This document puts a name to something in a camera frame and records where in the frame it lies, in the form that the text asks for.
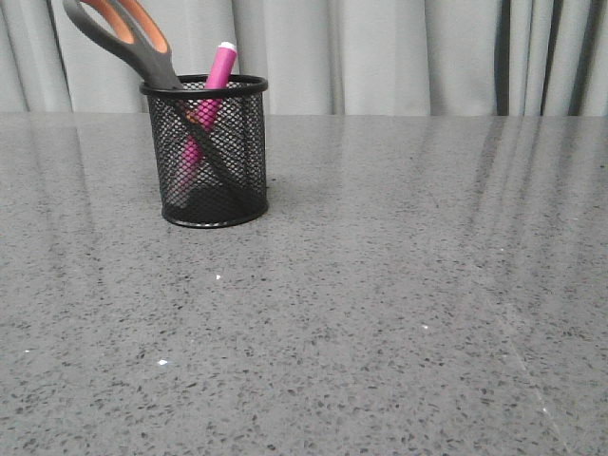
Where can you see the magenta marker pen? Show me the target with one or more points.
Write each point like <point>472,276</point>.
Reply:
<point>205,114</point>

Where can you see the grey orange scissors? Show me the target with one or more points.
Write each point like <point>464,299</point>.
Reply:
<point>135,38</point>

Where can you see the grey curtain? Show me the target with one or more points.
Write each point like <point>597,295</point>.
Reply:
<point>411,58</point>

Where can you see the black mesh pen cup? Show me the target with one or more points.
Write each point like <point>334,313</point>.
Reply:
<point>240,134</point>

